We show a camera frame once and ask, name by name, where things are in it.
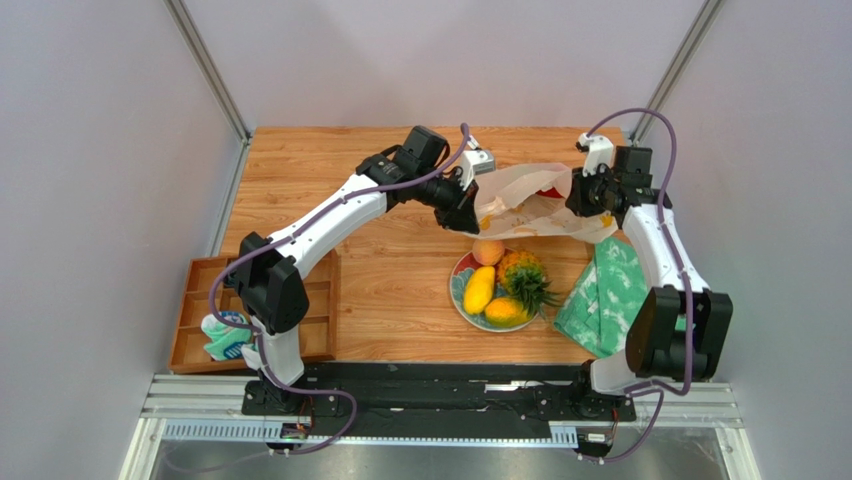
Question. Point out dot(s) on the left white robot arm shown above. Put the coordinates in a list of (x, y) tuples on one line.
[(270, 272)]

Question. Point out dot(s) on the red fake fruit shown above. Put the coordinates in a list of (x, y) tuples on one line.
[(550, 193)]

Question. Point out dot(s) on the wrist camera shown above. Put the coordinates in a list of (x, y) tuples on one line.
[(598, 150), (474, 161)]

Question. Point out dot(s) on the yellow fake fruit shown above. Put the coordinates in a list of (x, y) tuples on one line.
[(479, 290)]

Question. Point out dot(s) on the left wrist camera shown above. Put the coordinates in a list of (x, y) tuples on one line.
[(474, 161)]

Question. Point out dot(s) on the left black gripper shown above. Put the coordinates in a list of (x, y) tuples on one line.
[(461, 214)]

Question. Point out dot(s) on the yellow green fake mango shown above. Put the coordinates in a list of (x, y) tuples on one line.
[(506, 312)]

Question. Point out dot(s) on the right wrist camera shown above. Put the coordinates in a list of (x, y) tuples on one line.
[(598, 150)]

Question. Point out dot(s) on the wooden compartment tray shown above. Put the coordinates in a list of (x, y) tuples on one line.
[(317, 332)]

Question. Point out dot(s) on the red and teal floral plate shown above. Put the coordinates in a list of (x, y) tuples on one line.
[(459, 277)]

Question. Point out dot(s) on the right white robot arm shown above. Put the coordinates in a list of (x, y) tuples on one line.
[(679, 333)]

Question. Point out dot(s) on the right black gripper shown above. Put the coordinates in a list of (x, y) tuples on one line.
[(579, 199)]

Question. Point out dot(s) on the green white tie-dye cloth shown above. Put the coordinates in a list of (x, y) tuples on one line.
[(605, 300)]

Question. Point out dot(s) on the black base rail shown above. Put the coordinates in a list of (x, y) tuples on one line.
[(439, 400)]

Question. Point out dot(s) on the banana print plastic bag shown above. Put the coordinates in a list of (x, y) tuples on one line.
[(508, 207)]

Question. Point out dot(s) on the fake pineapple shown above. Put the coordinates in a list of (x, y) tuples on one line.
[(524, 278)]

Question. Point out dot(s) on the fake peach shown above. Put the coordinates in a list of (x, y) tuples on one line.
[(488, 252)]

